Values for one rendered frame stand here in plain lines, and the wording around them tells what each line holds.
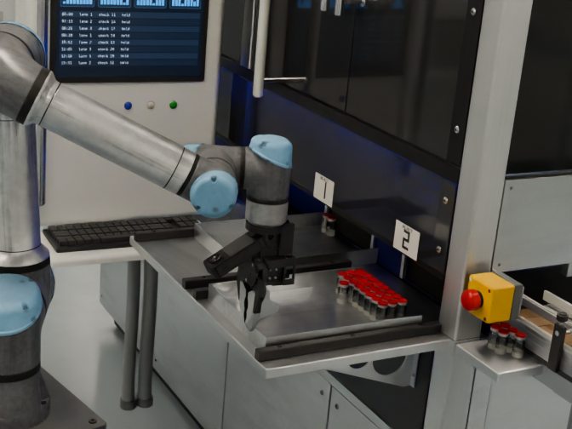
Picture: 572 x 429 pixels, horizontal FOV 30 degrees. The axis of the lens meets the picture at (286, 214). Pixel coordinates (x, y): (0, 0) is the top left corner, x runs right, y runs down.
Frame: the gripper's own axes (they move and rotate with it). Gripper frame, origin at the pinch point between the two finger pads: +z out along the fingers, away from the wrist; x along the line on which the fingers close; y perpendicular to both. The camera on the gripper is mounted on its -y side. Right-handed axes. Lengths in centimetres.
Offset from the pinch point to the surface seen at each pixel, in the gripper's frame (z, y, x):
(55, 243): 10, -14, 74
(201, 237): 2, 13, 50
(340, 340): 1.7, 15.5, -8.0
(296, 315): 3.4, 14.9, 7.5
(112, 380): 92, 29, 149
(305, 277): 1.0, 23.1, 19.5
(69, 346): 92, 23, 179
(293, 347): 1.8, 5.6, -8.1
